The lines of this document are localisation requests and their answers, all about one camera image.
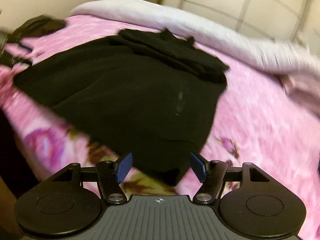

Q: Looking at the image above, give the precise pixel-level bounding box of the pink pillow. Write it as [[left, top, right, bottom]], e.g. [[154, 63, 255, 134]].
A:
[[280, 73, 319, 117]]

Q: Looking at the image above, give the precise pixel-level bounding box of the white wardrobe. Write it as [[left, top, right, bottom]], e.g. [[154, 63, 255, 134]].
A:
[[162, 0, 311, 42]]

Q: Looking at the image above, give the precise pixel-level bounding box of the black zip jacket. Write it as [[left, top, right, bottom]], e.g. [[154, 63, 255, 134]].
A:
[[13, 29, 229, 186]]

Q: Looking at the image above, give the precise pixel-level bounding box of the white striped duvet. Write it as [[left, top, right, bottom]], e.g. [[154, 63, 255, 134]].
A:
[[71, 0, 319, 76]]

